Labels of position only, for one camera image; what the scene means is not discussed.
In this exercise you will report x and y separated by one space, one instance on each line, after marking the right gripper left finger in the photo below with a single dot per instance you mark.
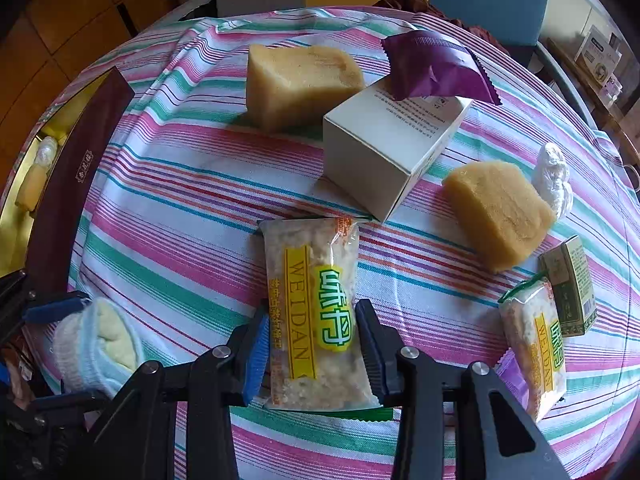
134 437

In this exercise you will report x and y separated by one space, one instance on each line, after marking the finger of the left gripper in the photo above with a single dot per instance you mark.
53 308
85 401

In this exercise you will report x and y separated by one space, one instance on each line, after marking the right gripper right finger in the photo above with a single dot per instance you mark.
495 437

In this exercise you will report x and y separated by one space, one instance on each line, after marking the white blue sock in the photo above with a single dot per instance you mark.
97 348

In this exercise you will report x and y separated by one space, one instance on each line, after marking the Weidan cracker packet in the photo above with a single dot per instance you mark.
316 364
533 330

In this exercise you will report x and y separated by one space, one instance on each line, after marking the small green carton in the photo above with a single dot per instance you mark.
567 270

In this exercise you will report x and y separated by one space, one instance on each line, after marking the yellow sponge block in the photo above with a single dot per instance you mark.
499 211
31 188
296 86

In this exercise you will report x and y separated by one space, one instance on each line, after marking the white plastic wrap ball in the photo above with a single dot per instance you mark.
551 178

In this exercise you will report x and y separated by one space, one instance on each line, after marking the white cardboard box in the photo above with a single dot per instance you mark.
377 149

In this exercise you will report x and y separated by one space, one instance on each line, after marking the purple snack packet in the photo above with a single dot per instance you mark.
424 63

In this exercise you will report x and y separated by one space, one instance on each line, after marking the gold tin box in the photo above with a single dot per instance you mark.
40 243

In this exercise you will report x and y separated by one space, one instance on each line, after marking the white wrap ball in tin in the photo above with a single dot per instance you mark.
46 152

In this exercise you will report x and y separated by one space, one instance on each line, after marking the striped bed sheet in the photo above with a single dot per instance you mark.
169 230

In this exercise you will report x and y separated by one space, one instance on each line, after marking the white boxes on shelf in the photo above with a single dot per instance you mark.
599 60

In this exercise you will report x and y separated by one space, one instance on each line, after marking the dark red cloth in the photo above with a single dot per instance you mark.
423 6

